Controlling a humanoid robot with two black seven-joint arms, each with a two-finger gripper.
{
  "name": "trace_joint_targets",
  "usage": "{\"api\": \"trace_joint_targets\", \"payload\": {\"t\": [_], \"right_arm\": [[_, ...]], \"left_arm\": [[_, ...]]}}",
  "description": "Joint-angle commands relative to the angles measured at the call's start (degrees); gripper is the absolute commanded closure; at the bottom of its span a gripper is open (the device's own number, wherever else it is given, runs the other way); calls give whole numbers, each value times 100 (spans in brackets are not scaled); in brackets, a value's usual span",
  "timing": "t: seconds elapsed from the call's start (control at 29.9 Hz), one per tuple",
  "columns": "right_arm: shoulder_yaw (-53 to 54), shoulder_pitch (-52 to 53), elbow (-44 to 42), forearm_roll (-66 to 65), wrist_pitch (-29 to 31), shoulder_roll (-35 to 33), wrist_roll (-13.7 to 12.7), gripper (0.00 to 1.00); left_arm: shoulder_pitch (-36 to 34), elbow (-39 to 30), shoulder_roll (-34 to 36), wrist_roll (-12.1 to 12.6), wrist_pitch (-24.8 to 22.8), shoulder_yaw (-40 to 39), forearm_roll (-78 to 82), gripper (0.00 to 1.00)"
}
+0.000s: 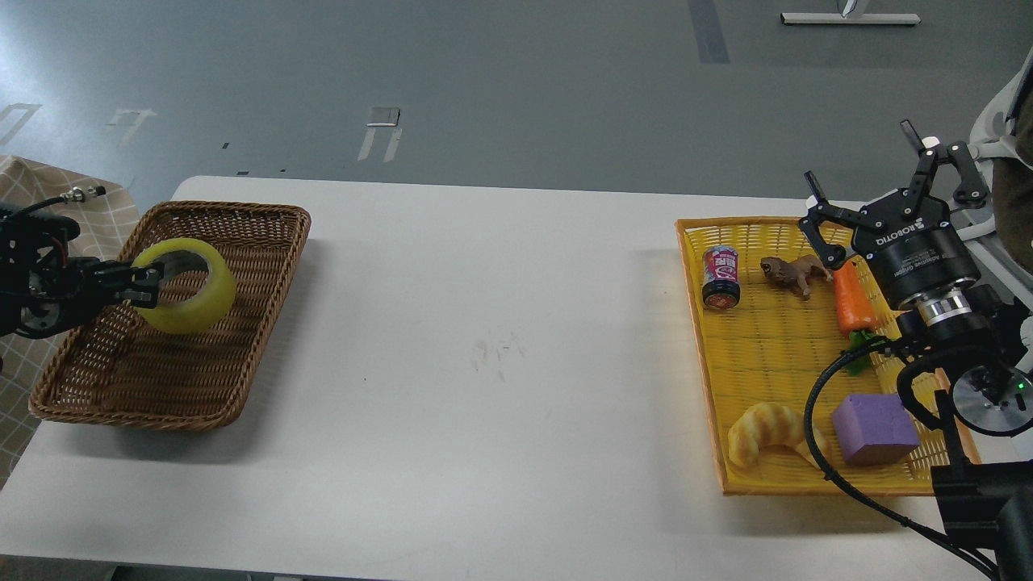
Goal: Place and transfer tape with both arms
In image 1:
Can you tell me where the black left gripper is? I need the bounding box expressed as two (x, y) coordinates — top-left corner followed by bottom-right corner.
(15, 257), (165, 338)

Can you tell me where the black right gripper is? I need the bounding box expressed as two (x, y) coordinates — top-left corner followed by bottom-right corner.
(799, 120), (992, 311)

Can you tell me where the yellow tape roll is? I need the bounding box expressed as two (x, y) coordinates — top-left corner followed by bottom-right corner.
(132, 236), (236, 335)

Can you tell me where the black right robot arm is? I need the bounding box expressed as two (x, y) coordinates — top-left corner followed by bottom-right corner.
(799, 120), (1031, 580)

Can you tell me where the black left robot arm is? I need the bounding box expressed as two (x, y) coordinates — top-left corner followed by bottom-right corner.
(1, 186), (170, 340)

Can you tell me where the beige checkered cloth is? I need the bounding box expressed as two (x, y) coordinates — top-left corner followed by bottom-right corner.
(1, 155), (140, 484)

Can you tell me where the brown wicker basket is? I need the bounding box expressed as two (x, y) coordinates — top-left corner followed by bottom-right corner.
(28, 201), (311, 431)

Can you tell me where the orange toy carrot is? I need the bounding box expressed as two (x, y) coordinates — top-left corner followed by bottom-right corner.
(833, 261), (876, 336)

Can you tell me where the brown toy animal figure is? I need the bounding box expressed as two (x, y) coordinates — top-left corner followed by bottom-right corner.
(760, 255), (834, 301)

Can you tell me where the white office chair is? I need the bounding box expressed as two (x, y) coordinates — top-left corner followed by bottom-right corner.
(958, 52), (1032, 308)

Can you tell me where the yellow plastic basket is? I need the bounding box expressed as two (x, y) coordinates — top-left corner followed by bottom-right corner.
(675, 216), (947, 497)

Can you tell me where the small red drink can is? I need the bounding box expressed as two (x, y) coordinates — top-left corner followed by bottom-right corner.
(701, 245), (741, 311)

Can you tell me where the purple foam cube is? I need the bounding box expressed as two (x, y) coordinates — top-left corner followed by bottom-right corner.
(831, 393), (920, 466)

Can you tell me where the white stand base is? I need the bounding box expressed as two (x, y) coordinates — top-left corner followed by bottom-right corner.
(779, 1), (922, 27)

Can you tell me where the toy croissant bread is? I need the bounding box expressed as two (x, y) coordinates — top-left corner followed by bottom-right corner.
(727, 402), (819, 470)

